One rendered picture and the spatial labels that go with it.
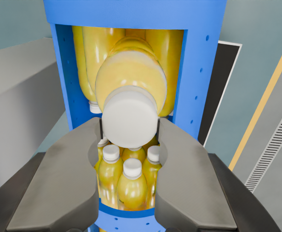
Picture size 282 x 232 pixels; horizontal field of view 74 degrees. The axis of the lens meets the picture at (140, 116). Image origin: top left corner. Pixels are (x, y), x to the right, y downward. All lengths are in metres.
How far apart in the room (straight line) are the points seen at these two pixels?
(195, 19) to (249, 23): 1.42
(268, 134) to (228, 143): 0.38
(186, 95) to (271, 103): 1.75
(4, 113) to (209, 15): 0.56
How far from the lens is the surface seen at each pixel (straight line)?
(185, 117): 0.29
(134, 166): 0.40
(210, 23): 0.28
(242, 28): 1.65
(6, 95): 0.64
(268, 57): 1.81
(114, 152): 0.44
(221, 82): 1.52
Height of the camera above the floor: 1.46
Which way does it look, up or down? 61 degrees down
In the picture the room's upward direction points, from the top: 177 degrees clockwise
